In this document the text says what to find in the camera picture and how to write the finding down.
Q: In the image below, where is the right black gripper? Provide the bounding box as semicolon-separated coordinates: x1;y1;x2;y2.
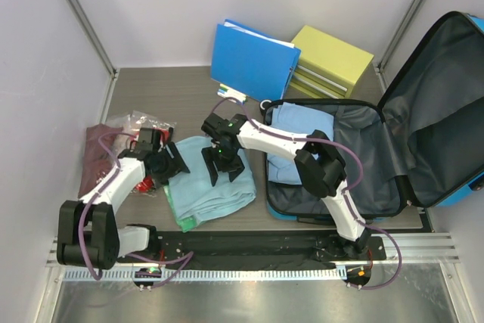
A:
203;143;246;184

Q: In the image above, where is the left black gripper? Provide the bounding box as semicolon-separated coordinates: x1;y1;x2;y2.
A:
151;142;190;188

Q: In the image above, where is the light blue towel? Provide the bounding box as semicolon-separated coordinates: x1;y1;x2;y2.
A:
166;135;256;225

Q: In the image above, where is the red garment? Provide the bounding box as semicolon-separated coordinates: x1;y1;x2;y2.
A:
121;110;176;197

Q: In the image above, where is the blue button shirt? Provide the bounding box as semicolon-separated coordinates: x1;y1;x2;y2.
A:
266;101;336;186

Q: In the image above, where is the green white tie-dye cloth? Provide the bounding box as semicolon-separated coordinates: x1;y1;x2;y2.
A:
164;186;201;232

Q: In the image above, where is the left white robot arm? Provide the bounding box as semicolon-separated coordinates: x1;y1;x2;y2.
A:
57;128;190;280

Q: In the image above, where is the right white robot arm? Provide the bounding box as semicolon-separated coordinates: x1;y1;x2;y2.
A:
201;113;371;259

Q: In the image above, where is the marker pens pack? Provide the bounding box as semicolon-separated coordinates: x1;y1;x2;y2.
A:
217;83;247;104

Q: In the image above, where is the maroon folded cloth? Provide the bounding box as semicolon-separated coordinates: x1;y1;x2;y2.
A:
78;124;123;198

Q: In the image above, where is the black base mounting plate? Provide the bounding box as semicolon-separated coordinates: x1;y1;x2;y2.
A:
138;230;387;271

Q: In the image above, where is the blue file folder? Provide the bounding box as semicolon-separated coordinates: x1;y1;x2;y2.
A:
210;19;301;101

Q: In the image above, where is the olive green drawer box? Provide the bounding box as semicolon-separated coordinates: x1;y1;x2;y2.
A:
290;25;374;99

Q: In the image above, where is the blue open suitcase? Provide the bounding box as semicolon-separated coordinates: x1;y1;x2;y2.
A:
262;11;483;220

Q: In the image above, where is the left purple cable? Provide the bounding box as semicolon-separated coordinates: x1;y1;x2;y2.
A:
76;131;196;309

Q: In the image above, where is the white slotted cable duct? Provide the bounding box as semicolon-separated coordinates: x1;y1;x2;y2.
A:
64;267;347;283

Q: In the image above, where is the left aluminium frame post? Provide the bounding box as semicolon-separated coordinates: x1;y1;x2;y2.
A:
66;0;116;79

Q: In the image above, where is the aluminium frame post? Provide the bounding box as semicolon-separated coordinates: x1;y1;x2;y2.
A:
66;0;116;79
374;0;426;75

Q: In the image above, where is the right aluminium frame post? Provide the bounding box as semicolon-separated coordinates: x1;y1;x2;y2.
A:
374;0;426;75

